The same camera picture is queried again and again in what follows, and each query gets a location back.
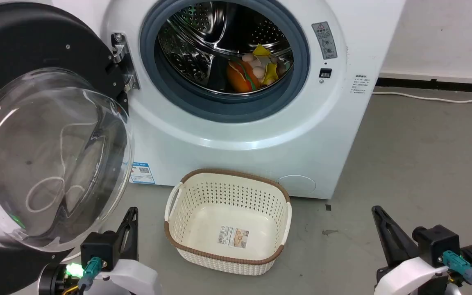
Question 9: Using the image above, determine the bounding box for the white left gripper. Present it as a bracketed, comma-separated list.
[84, 207, 164, 295]

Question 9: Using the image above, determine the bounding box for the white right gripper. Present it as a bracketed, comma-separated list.
[372, 205, 450, 295]

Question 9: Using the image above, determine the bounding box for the white front-load washing machine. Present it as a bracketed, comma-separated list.
[52, 0, 407, 200]

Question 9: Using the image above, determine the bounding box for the metal door hinge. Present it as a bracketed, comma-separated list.
[111, 32, 141, 92]

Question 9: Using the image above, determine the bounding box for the black round glass washer door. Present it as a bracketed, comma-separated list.
[0, 2, 135, 295]

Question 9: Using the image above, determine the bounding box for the blue energy label sticker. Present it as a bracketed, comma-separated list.
[129, 162, 156, 185]

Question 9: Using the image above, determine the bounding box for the cream plastic laundry basket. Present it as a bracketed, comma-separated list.
[164, 168, 293, 277]

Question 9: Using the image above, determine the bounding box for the paper product label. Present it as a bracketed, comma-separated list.
[218, 225, 250, 249]

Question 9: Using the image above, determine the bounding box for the round white filter cover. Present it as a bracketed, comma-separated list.
[276, 175, 317, 196]

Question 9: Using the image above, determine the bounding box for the orange hamburger plush toy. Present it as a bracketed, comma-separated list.
[226, 60, 261, 93]

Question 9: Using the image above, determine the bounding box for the stainless steel washer drum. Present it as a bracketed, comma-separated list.
[157, 0, 295, 96]

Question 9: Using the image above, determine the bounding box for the grey warning sticker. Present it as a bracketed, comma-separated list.
[311, 21, 338, 61]

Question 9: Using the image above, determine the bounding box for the yellow and beige plush toy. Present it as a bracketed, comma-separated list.
[242, 44, 290, 86]

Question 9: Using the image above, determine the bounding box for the teal-plug left arm cable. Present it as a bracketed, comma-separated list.
[77, 256, 104, 294]

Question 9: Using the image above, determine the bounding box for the teal-plug arm cable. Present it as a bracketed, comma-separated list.
[442, 250, 472, 295]
[77, 256, 104, 294]

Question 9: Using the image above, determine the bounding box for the teal-plug right arm cable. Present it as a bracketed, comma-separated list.
[442, 250, 472, 295]

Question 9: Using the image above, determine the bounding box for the white floor cable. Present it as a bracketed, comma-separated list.
[372, 91, 472, 104]

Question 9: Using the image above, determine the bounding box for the black wall baseboard strip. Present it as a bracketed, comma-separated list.
[375, 77, 472, 94]

